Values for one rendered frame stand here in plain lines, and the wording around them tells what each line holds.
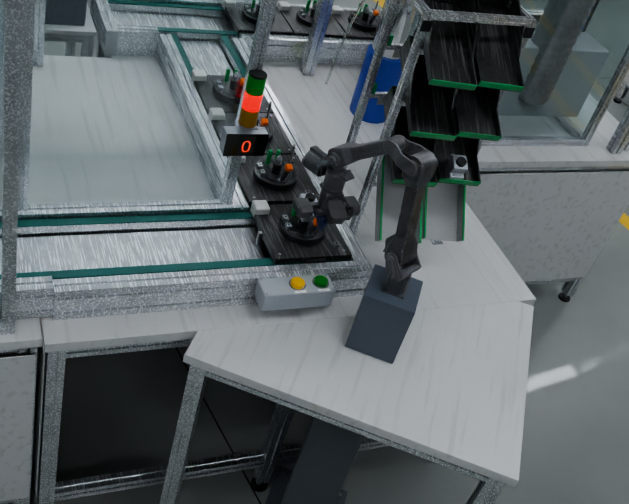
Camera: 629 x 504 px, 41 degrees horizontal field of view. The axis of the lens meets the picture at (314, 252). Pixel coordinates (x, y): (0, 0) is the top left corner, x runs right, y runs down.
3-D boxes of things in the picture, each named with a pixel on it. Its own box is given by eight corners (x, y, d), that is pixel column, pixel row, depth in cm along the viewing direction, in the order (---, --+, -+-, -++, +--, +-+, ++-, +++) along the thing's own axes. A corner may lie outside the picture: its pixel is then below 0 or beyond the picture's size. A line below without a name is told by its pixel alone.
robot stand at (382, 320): (392, 364, 232) (415, 313, 219) (344, 346, 232) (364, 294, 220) (401, 331, 242) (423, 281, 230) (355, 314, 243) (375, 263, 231)
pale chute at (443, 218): (457, 241, 260) (464, 240, 256) (418, 238, 256) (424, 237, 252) (460, 151, 262) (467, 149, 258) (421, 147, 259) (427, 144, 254)
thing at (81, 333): (533, 306, 271) (536, 299, 269) (44, 353, 210) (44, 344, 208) (366, 74, 365) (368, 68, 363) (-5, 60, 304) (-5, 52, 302)
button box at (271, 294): (331, 306, 237) (336, 290, 234) (260, 312, 229) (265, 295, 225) (322, 288, 242) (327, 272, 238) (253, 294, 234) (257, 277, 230)
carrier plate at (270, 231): (350, 259, 247) (352, 254, 246) (274, 264, 237) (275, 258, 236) (322, 207, 263) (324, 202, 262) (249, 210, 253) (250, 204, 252)
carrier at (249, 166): (320, 204, 264) (330, 172, 256) (248, 207, 254) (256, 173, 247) (295, 159, 280) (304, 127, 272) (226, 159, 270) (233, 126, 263)
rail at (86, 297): (365, 294, 251) (375, 267, 244) (53, 320, 214) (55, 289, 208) (358, 282, 254) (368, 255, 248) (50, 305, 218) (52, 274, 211)
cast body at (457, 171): (459, 182, 247) (470, 171, 241) (445, 181, 246) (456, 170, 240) (456, 157, 250) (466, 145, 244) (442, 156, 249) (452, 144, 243)
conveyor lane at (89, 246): (342, 281, 253) (351, 256, 247) (49, 303, 219) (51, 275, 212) (310, 220, 272) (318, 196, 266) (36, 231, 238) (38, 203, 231)
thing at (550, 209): (572, 302, 417) (658, 160, 363) (373, 321, 371) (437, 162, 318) (505, 214, 462) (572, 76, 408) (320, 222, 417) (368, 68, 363)
